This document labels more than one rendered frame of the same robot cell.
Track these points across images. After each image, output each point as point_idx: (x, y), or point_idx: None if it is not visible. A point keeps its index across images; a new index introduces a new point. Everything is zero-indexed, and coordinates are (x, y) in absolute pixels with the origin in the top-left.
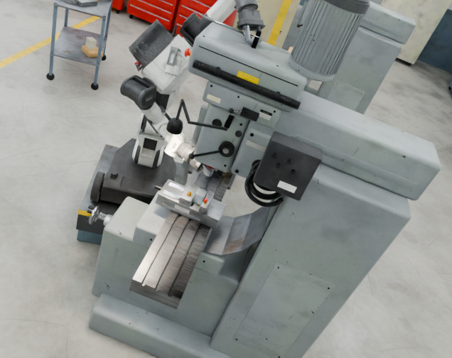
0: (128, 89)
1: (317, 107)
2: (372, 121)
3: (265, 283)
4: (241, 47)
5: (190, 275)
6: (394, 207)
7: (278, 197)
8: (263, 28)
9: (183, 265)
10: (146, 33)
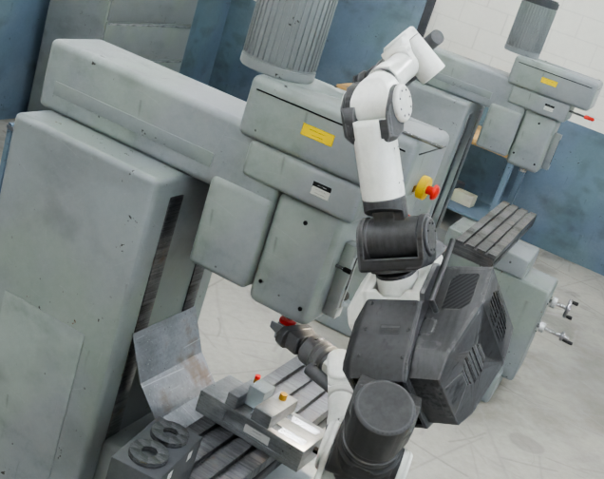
0: None
1: (238, 105)
2: (146, 73)
3: None
4: None
5: (286, 363)
6: None
7: (183, 266)
8: (352, 82)
9: (289, 378)
10: (496, 293)
